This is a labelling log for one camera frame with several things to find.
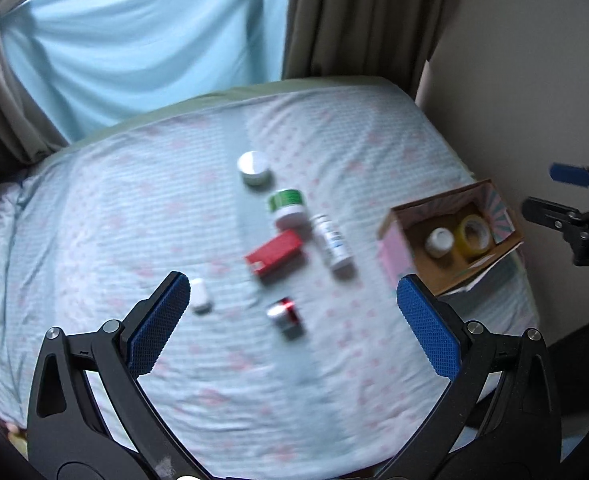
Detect yellow tape roll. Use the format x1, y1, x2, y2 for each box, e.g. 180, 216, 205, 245
455, 213, 495, 260

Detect red carton box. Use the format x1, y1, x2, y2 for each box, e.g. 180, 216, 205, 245
245, 230, 306, 278

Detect small white pill bottle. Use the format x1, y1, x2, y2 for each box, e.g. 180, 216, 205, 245
189, 278, 212, 313

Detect small red and silver can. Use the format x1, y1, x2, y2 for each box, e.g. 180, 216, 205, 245
266, 297, 305, 339

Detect slim white tube bottle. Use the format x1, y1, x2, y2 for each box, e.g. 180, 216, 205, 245
311, 213, 353, 271

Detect green mattress cover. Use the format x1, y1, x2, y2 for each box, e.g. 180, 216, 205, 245
49, 75, 415, 161

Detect round tin with white lid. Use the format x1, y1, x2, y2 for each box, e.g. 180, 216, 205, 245
237, 151, 274, 190

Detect pink patterned light bed sheet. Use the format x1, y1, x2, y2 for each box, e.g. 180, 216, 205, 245
0, 81, 541, 479

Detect white bottle with white cap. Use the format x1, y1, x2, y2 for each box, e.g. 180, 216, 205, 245
425, 228, 455, 260

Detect open cardboard box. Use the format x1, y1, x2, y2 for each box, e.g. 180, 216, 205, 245
377, 178, 525, 297

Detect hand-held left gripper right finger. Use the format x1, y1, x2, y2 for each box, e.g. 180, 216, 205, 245
375, 274, 562, 480

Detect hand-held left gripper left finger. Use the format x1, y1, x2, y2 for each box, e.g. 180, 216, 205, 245
26, 271, 210, 480

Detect green label white jar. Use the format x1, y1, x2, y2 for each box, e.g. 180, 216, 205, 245
267, 188, 307, 231

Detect light blue curtain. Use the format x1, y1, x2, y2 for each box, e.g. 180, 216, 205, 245
0, 0, 295, 145

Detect brown curtain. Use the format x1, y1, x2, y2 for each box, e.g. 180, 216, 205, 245
280, 0, 453, 103
0, 0, 70, 166

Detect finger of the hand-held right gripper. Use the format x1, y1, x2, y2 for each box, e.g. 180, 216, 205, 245
549, 162, 589, 192
521, 197, 589, 235

